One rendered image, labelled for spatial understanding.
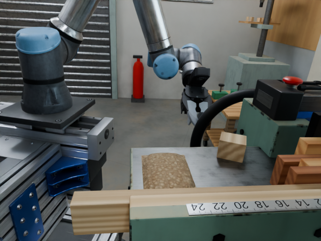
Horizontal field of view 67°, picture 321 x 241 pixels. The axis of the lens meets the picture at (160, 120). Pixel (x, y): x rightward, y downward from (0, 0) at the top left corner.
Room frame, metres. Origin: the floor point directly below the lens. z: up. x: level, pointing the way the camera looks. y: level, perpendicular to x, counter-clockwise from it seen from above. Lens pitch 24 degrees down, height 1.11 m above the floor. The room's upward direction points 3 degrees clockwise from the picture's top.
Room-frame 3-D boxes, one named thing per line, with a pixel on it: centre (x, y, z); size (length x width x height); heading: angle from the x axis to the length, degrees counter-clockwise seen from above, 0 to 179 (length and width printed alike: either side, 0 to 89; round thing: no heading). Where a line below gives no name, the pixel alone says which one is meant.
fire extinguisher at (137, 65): (3.13, 0.32, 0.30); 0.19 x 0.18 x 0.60; 5
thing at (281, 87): (0.42, -0.24, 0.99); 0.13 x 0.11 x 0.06; 98
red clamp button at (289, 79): (0.40, -0.21, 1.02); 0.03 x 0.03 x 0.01
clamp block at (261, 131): (0.42, -0.25, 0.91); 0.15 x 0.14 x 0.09; 98
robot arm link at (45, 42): (0.73, 0.37, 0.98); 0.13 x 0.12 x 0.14; 3
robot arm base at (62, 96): (0.73, 0.36, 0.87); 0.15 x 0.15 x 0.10
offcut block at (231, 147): (0.35, -0.12, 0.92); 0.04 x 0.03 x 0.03; 73
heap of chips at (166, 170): (0.29, -0.01, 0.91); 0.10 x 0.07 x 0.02; 8
